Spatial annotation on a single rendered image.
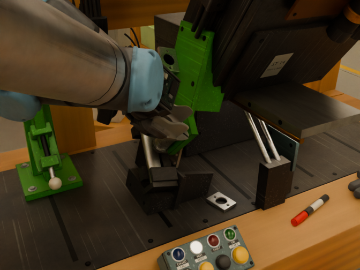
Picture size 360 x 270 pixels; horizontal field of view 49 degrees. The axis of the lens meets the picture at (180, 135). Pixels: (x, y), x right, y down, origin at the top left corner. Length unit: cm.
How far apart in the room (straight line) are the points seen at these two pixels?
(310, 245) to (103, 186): 47
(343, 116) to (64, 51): 58
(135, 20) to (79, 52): 85
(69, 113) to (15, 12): 83
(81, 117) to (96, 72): 75
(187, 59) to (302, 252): 43
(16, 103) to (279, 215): 59
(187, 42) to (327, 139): 57
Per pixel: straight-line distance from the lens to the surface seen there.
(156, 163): 84
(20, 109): 51
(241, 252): 72
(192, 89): 77
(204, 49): 75
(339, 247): 90
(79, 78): 35
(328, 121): 76
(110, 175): 98
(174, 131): 69
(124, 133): 122
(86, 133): 113
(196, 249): 70
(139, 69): 43
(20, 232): 87
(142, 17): 119
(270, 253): 79
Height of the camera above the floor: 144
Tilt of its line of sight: 28 degrees down
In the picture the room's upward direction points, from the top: straight up
